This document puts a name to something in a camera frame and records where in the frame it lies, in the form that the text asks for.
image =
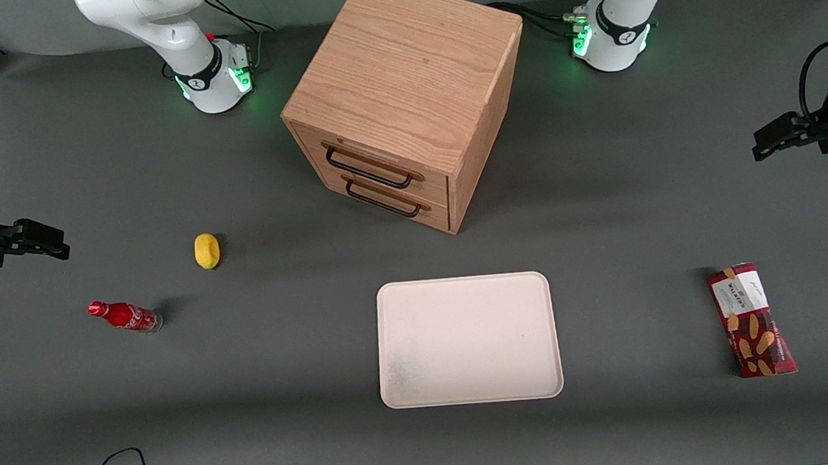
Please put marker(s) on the red cookie box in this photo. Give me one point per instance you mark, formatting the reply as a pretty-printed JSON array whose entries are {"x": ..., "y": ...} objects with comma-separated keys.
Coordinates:
[{"x": 754, "y": 331}]

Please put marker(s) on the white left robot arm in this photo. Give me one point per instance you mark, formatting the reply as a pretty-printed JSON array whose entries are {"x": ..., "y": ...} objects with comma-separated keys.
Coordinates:
[{"x": 627, "y": 31}]

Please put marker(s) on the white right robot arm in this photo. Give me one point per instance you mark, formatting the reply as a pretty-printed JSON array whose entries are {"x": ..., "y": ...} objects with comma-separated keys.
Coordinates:
[{"x": 146, "y": 17}]

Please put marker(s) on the cream rectangular tray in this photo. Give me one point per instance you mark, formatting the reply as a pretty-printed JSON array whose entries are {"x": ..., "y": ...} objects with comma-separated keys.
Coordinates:
[{"x": 467, "y": 339}]

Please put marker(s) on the red cola bottle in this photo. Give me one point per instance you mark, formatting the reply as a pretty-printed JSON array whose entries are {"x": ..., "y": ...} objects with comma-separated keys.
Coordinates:
[{"x": 125, "y": 316}]

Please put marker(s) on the yellow lemon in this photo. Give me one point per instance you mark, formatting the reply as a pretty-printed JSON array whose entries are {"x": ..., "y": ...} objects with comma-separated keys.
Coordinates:
[{"x": 207, "y": 251}]

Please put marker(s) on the wooden drawer front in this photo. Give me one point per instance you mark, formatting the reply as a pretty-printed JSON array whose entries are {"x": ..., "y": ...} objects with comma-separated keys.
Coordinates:
[
  {"x": 378, "y": 154},
  {"x": 420, "y": 213}
]

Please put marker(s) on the wooden drawer cabinet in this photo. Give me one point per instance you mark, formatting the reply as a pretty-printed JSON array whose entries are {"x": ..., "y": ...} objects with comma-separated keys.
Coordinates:
[{"x": 408, "y": 63}]

